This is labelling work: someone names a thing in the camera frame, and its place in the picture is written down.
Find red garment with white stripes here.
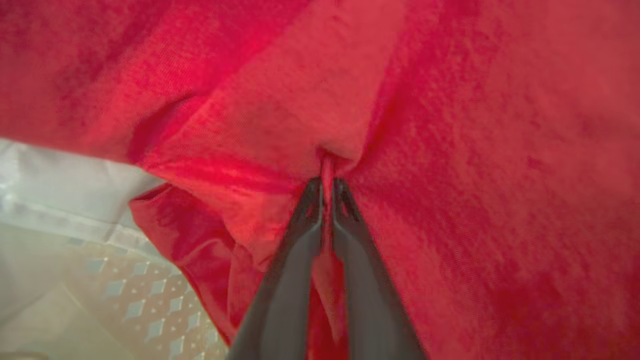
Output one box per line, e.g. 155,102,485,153
0,0,640,360

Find white plastic basket liner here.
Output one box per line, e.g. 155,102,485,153
0,137,168,321

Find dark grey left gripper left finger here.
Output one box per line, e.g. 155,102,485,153
226,177,325,360

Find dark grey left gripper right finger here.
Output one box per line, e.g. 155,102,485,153
332,177,427,360

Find white laundry basket brown rim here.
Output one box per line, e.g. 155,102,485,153
0,222,230,360

